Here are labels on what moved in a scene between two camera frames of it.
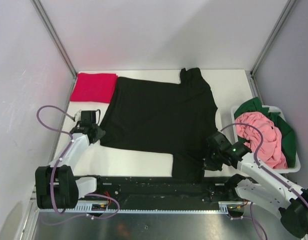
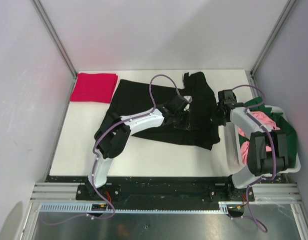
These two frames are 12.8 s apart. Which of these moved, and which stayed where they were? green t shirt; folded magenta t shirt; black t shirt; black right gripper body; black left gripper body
Moved: black t shirt; black right gripper body; black left gripper body
Stayed: green t shirt; folded magenta t shirt
